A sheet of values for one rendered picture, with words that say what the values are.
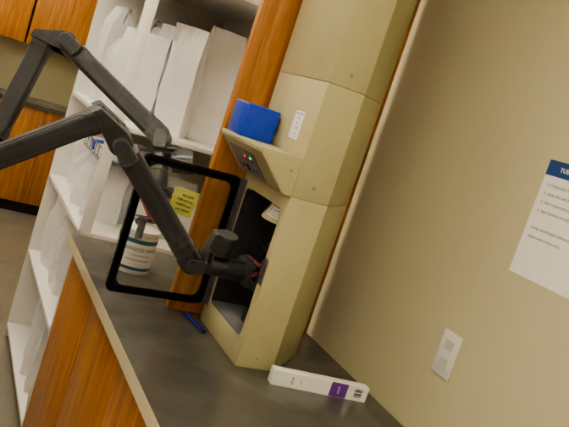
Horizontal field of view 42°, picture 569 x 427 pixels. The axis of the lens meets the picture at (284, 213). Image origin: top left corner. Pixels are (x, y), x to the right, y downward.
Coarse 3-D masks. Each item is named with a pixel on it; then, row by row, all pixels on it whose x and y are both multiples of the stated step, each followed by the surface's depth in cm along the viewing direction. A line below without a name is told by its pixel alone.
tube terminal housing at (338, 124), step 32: (288, 96) 201; (320, 96) 184; (352, 96) 185; (288, 128) 196; (320, 128) 184; (352, 128) 188; (320, 160) 187; (352, 160) 198; (320, 192) 189; (288, 224) 188; (320, 224) 191; (288, 256) 190; (320, 256) 202; (256, 288) 192; (288, 288) 193; (224, 320) 205; (256, 320) 191; (288, 320) 195; (256, 352) 194; (288, 352) 207
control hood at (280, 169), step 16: (224, 128) 207; (240, 144) 196; (256, 144) 184; (256, 160) 190; (272, 160) 181; (288, 160) 183; (256, 176) 200; (272, 176) 184; (288, 176) 184; (288, 192) 185
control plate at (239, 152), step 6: (234, 150) 206; (240, 150) 199; (240, 156) 203; (246, 156) 197; (252, 156) 191; (246, 162) 200; (252, 162) 194; (246, 168) 204; (252, 168) 198; (258, 168) 192; (252, 174) 202; (258, 174) 195; (264, 180) 194
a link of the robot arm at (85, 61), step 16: (64, 32) 210; (64, 48) 210; (80, 48) 210; (80, 64) 212; (96, 64) 212; (96, 80) 212; (112, 80) 212; (112, 96) 211; (128, 96) 212; (128, 112) 211; (144, 112) 211; (144, 128) 210
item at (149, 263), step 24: (168, 168) 201; (168, 192) 203; (192, 192) 207; (216, 192) 210; (144, 216) 202; (192, 216) 209; (216, 216) 212; (144, 240) 204; (120, 264) 202; (144, 264) 206; (168, 264) 209; (168, 288) 211; (192, 288) 215
